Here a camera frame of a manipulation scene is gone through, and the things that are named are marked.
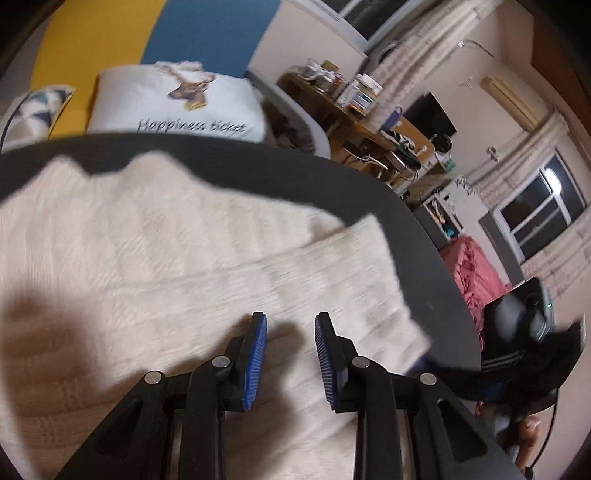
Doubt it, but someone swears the grey nightstand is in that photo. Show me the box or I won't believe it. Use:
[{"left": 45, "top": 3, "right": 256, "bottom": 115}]
[{"left": 413, "top": 191, "right": 462, "bottom": 241}]

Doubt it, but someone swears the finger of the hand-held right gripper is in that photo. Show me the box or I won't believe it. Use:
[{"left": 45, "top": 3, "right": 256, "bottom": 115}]
[{"left": 427, "top": 357, "right": 483, "bottom": 398}]

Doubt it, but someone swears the person's right hand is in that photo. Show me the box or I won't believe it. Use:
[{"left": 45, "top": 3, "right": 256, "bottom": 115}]
[{"left": 513, "top": 412, "right": 544, "bottom": 469}]

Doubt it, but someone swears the brown wooden desk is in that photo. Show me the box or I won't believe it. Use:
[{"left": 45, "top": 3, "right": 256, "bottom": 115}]
[{"left": 277, "top": 71, "right": 393, "bottom": 171}]

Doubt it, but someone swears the cluster of jars and bottles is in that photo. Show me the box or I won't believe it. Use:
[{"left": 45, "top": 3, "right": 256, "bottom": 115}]
[{"left": 302, "top": 59, "right": 384, "bottom": 112}]

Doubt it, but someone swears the black monitor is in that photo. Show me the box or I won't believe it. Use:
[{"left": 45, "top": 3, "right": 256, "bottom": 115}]
[{"left": 404, "top": 91, "right": 458, "bottom": 139}]

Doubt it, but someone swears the beige air conditioner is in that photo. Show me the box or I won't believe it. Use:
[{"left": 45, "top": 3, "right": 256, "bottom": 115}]
[{"left": 480, "top": 76, "right": 541, "bottom": 132}]

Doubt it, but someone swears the white cabinet with leaf print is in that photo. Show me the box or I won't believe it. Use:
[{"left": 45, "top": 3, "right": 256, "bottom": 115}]
[{"left": 450, "top": 175, "right": 481, "bottom": 208}]

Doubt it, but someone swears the blue bag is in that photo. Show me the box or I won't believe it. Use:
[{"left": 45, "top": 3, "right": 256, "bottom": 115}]
[{"left": 381, "top": 106, "right": 403, "bottom": 132}]

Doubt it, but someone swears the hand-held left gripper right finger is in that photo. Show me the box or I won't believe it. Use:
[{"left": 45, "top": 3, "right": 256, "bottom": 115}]
[{"left": 315, "top": 312, "right": 527, "bottom": 480}]

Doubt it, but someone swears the red ruffled quilt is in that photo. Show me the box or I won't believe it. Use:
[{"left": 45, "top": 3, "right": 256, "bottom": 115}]
[{"left": 438, "top": 234, "right": 513, "bottom": 333}]

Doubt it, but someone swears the white framed window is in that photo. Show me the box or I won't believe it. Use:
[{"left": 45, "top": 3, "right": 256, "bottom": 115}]
[
  {"left": 318, "top": 0, "right": 426, "bottom": 51},
  {"left": 492, "top": 152, "right": 589, "bottom": 264}
]

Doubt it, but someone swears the beige patterned curtain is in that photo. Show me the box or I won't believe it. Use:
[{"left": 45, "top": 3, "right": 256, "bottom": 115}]
[
  {"left": 365, "top": 0, "right": 504, "bottom": 107},
  {"left": 466, "top": 111, "right": 568, "bottom": 195},
  {"left": 522, "top": 217, "right": 591, "bottom": 315}
]

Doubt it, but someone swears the triangle pattern pillow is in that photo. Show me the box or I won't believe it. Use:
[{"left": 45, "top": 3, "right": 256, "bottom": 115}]
[{"left": 0, "top": 85, "right": 77, "bottom": 153}]

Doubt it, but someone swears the grey headboard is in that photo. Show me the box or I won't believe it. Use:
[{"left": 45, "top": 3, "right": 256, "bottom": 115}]
[{"left": 478, "top": 215, "right": 527, "bottom": 282}]

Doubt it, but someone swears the white deer print pillow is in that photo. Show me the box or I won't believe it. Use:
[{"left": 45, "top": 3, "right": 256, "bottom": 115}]
[{"left": 87, "top": 60, "right": 267, "bottom": 143}]

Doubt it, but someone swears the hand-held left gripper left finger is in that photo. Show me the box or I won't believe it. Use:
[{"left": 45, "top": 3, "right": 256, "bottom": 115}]
[{"left": 55, "top": 311, "right": 268, "bottom": 480}]

